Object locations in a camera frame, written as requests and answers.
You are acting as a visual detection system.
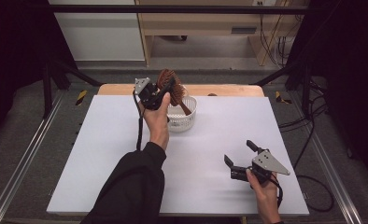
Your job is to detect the dark curtain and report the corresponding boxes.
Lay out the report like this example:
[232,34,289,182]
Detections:
[288,0,368,183]
[0,0,78,147]

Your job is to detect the yellow black hazard tape marker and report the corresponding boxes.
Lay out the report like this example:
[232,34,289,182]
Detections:
[275,90,293,105]
[75,90,89,107]

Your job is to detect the white cabinet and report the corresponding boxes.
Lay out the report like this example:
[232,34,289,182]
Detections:
[47,0,146,62]

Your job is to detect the black diagonal frame strut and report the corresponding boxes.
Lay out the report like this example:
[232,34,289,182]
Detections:
[250,59,314,119]
[42,58,103,119]

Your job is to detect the white table cover board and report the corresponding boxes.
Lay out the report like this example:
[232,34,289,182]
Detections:
[46,94,310,217]

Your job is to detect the person's right hand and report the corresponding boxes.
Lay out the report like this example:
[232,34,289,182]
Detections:
[245,169,281,210]

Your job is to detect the right hand-held gripper black cable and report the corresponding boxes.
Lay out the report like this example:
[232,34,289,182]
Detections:
[268,175,334,214]

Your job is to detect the bundle of black floor cables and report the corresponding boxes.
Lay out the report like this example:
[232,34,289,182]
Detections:
[277,78,330,171]

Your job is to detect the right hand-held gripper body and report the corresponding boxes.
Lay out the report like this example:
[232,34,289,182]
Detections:
[230,147,291,185]

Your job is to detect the hanging cables behind desk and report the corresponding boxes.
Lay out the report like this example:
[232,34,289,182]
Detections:
[257,1,304,68]

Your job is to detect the person's left hand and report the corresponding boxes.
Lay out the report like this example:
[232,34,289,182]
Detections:
[137,91,172,152]

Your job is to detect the light wooden desk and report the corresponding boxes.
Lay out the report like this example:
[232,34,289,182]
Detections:
[134,0,311,67]

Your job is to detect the wooden table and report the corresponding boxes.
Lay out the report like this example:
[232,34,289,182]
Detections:
[97,83,265,97]

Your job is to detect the white plastic basket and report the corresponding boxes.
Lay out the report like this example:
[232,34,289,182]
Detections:
[166,85,198,133]

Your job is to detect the black horizontal frame bar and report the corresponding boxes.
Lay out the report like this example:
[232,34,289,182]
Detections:
[48,4,312,14]

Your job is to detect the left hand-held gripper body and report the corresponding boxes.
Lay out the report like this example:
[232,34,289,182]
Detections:
[134,77,166,111]

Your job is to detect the aluminium floor rail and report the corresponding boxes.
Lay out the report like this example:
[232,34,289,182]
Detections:
[0,90,66,224]
[289,92,364,224]

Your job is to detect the brown wooden paddle hairbrush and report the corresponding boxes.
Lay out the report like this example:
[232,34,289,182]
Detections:
[156,68,192,117]

